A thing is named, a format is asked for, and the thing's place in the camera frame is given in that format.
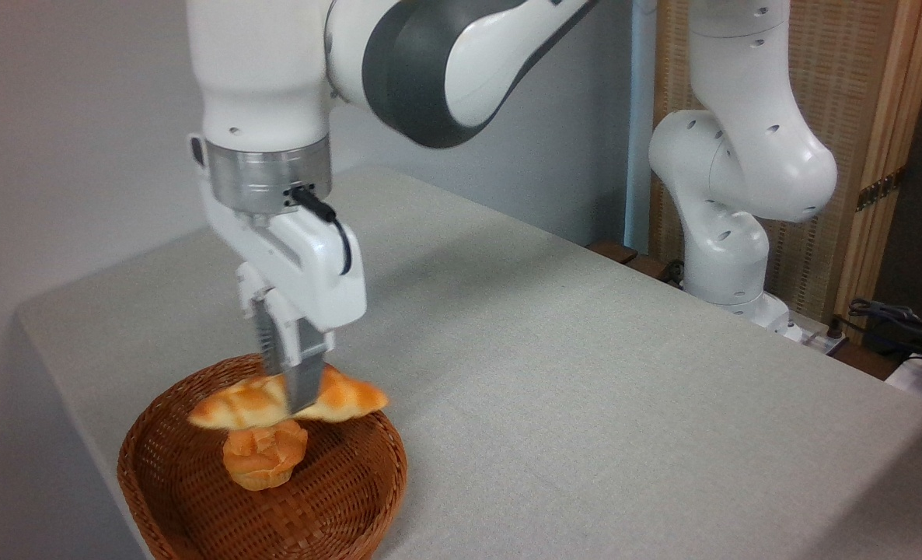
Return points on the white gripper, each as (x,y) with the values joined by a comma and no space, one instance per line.
(313,264)

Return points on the long braided bread loaf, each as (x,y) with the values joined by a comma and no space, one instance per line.
(243,404)

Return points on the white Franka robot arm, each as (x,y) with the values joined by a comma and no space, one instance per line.
(259,78)

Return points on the round orange bread roll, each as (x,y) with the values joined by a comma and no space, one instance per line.
(265,457)

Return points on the brown woven wicker basket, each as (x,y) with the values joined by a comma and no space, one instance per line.
(329,498)

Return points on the grey tablecloth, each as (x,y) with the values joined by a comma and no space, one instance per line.
(624,435)

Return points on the pale blue vertical pipe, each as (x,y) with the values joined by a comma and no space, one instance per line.
(640,117)

